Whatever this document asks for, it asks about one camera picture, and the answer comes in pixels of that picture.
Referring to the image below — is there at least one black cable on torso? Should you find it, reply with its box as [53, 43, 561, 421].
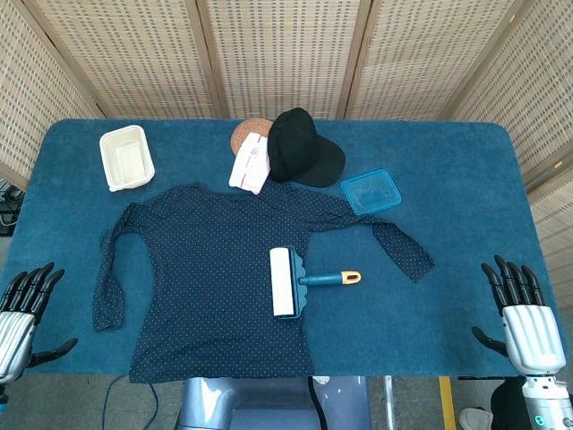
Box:
[306, 375, 330, 430]

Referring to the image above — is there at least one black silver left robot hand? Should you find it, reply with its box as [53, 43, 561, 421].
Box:
[0, 262, 79, 387]

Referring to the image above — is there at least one woven bamboo folding screen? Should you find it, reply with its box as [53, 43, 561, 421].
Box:
[0, 0, 573, 314]

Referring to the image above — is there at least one white shoe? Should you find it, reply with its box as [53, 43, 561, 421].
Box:
[459, 406, 494, 430]

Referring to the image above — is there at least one metal table leg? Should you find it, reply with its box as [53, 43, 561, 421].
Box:
[383, 375, 397, 430]

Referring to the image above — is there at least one blue cable on floor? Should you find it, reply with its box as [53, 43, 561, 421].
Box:
[102, 374, 161, 430]

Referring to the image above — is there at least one navy polka dot shirt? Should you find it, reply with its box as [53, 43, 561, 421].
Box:
[91, 181, 436, 384]

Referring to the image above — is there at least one blue-grey robot torso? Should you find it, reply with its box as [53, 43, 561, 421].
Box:
[175, 375, 373, 430]

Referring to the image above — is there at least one white tissue pack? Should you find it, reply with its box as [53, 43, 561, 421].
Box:
[227, 134, 272, 195]

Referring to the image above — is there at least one round woven coaster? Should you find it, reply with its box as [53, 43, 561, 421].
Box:
[231, 117, 275, 156]

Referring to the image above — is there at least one black cable bundle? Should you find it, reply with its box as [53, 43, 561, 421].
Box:
[0, 177, 26, 238]

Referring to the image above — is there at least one black baseball cap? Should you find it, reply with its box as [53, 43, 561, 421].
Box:
[267, 107, 346, 189]

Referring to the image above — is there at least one cream plastic food container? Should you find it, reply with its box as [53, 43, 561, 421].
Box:
[98, 125, 156, 194]

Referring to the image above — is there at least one teal blue carpet table cover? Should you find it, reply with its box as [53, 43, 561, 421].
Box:
[0, 117, 561, 378]

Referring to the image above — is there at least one blue transparent container lid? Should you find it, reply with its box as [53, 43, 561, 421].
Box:
[339, 168, 403, 217]

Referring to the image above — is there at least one teal white lint roller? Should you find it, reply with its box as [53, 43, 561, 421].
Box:
[269, 245, 363, 320]

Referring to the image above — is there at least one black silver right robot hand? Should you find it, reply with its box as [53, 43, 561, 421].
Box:
[471, 254, 567, 377]

